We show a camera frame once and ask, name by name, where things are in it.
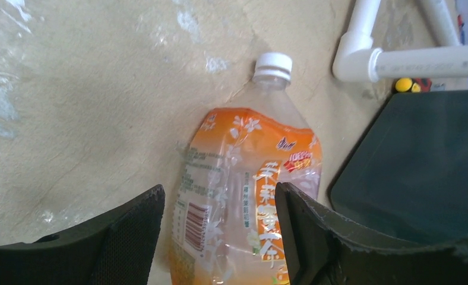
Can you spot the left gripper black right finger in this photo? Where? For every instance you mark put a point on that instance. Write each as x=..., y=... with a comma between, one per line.
x=324, y=247

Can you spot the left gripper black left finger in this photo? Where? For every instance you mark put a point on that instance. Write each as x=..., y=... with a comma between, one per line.
x=116, y=247

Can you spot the dark green trash bin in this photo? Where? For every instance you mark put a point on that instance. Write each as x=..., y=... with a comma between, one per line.
x=408, y=177

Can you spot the yellow black screwdriver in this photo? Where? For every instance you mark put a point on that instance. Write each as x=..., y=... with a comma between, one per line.
x=407, y=85

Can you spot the white pvc pipe frame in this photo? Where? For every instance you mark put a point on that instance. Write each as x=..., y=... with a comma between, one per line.
x=393, y=39

